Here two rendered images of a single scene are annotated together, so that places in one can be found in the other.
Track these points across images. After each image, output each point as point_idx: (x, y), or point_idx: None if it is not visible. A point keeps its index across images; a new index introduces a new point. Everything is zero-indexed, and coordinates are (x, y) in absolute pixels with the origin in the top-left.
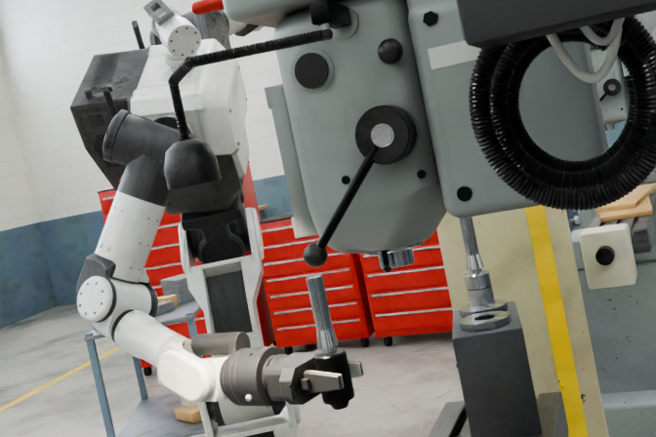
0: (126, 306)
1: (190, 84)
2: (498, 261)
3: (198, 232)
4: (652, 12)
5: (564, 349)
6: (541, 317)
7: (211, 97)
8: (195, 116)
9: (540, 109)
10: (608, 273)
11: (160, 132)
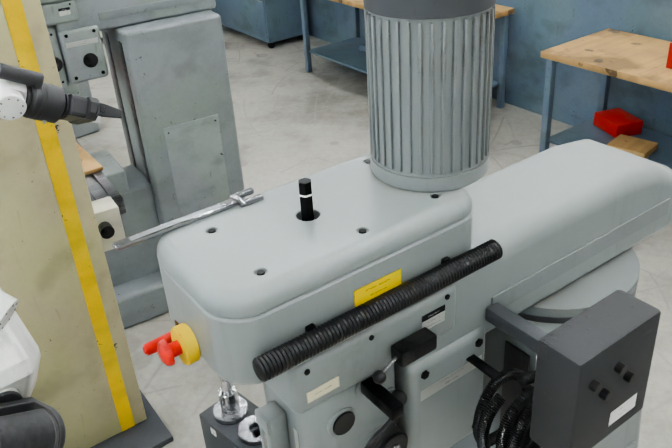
0: None
1: (5, 347)
2: (42, 268)
3: None
4: (84, 0)
5: (100, 317)
6: (81, 300)
7: (32, 353)
8: (25, 380)
9: (465, 401)
10: (107, 241)
11: (33, 428)
